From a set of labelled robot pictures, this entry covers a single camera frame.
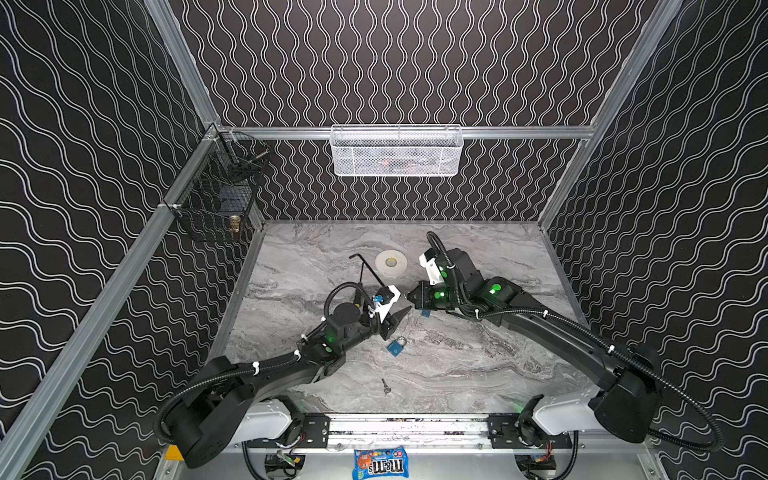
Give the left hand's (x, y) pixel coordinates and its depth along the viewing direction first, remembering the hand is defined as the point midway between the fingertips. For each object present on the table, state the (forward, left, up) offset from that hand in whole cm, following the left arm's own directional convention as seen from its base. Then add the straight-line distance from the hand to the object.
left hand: (413, 303), depth 75 cm
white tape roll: (+28, +7, -19) cm, 34 cm away
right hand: (+2, +2, 0) cm, 3 cm away
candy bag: (-31, +9, -19) cm, 38 cm away
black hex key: (+31, +19, -18) cm, 41 cm away
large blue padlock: (-3, +4, -20) cm, 20 cm away
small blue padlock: (+9, -5, -20) cm, 23 cm away
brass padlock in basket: (+15, +46, +13) cm, 50 cm away
